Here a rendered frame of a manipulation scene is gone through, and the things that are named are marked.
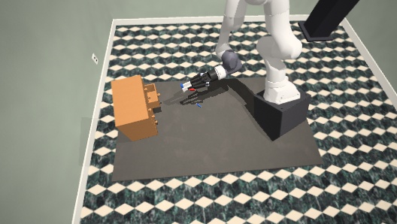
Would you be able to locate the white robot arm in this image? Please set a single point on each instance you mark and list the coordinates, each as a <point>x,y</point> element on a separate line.
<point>277,87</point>

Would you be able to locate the wooden chest of drawers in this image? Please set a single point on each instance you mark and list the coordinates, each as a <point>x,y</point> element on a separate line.
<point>130,110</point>

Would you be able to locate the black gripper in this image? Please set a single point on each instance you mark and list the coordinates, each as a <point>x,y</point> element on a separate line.
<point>202,79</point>

